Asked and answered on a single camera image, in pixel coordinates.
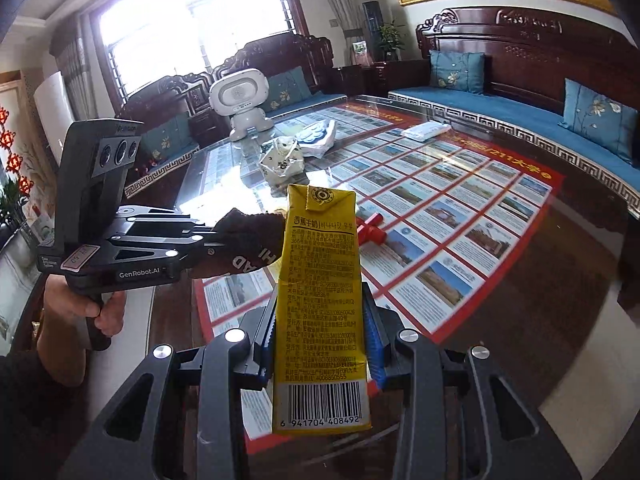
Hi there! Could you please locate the blue embroidered pillow near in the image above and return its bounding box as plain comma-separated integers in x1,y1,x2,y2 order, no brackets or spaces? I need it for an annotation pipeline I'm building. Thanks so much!
560,79,639,164

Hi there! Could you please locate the white toy robot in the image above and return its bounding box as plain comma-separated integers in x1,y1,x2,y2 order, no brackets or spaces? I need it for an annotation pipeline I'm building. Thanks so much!
209,68,273,142

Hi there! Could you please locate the long wooden sofa blue cushion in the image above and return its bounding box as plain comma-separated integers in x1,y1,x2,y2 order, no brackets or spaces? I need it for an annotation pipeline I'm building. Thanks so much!
375,6,639,216

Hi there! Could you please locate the person's left hand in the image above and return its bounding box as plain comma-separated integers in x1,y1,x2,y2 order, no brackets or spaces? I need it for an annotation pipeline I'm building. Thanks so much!
43,275,127,337

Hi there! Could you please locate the person's left forearm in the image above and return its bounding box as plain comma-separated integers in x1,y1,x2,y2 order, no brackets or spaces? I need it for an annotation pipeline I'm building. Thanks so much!
37,310,88,388

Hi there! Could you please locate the yellow drink carton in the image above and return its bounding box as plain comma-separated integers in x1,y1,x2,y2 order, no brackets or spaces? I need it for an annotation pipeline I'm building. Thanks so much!
272,184,371,436

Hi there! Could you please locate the white bag with blue print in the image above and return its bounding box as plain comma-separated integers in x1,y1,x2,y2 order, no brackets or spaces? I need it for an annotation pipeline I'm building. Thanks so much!
294,119,336,158

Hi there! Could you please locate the white tissue packet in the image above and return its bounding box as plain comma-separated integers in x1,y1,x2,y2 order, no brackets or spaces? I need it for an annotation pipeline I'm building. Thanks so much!
401,120,451,143

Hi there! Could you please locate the dark brown wrapper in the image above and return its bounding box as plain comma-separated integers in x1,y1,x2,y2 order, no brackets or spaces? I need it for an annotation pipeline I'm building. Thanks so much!
190,208,286,278

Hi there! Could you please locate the blue embroidered pillow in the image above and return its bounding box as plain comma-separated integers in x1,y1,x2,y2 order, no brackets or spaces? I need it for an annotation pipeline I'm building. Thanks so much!
430,50,485,93
560,79,639,164

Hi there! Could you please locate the blue embroidered pillow far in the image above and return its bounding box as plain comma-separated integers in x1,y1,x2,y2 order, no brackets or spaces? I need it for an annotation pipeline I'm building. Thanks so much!
430,50,485,93

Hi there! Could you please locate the carved wooden coffee table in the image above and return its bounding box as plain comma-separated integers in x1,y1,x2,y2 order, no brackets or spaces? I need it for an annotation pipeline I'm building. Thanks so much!
150,98,628,479

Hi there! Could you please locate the potted green plant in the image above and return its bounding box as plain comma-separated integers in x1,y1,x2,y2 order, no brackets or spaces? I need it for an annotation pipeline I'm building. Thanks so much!
376,21,405,62

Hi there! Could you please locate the wooden armchair with blue pillow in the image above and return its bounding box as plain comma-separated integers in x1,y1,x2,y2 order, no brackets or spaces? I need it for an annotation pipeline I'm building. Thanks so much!
214,32,348,117

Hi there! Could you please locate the white printed plastic bag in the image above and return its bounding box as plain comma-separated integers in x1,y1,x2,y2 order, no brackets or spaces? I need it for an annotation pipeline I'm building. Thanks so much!
258,136,305,186

